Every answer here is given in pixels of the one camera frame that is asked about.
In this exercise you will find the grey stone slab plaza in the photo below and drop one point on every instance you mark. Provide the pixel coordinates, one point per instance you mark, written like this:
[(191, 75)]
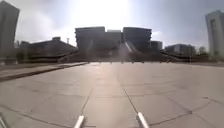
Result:
[(120, 83)]

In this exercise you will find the row of bollards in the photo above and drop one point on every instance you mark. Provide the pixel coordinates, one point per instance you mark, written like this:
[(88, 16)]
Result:
[(133, 61)]

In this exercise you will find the large dark central building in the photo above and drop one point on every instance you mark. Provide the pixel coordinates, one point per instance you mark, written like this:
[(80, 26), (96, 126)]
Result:
[(110, 41)]

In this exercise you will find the robot's own part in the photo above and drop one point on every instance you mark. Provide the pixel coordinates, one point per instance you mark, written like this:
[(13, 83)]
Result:
[(79, 122), (142, 120)]

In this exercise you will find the low building with sloped roof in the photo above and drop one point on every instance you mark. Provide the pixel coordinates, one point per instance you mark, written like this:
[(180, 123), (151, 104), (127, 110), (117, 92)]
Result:
[(50, 48)]

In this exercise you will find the low wide building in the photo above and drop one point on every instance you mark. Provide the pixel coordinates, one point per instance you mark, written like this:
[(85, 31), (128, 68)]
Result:
[(180, 49)]

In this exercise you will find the raised kerb strip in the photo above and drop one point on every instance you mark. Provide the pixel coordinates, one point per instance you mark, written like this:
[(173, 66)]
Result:
[(30, 70)]

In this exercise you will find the tall pale tower building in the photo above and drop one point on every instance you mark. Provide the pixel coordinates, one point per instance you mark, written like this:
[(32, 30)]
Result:
[(8, 30)]

